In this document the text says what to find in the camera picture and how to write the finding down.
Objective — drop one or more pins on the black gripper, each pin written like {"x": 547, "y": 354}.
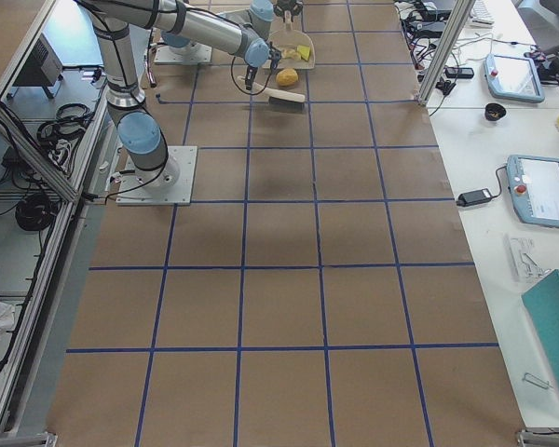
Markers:
{"x": 288, "y": 6}
{"x": 249, "y": 75}

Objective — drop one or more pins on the beige plastic dustpan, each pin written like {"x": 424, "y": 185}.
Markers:
{"x": 287, "y": 36}

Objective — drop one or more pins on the twisted bread croissant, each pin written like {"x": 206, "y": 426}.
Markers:
{"x": 289, "y": 53}

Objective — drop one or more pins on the yellow sponge piece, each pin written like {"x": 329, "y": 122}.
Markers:
{"x": 303, "y": 52}

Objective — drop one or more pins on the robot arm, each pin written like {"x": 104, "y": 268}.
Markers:
{"x": 111, "y": 20}
{"x": 181, "y": 44}

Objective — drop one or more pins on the blue teach pendant far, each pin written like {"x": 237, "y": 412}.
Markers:
{"x": 513, "y": 78}

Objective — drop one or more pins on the blue teach pendant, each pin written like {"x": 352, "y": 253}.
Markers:
{"x": 513, "y": 78}
{"x": 534, "y": 189}

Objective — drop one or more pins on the black power adapter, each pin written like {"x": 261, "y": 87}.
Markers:
{"x": 474, "y": 198}

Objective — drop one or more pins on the blue teach pendant near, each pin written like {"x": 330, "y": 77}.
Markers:
{"x": 534, "y": 189}

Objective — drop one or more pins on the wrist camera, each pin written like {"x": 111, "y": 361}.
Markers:
{"x": 274, "y": 57}

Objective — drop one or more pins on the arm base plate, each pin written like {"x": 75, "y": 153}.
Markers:
{"x": 188, "y": 55}
{"x": 152, "y": 188}

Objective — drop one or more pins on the aluminium frame post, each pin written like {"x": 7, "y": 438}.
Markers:
{"x": 452, "y": 30}

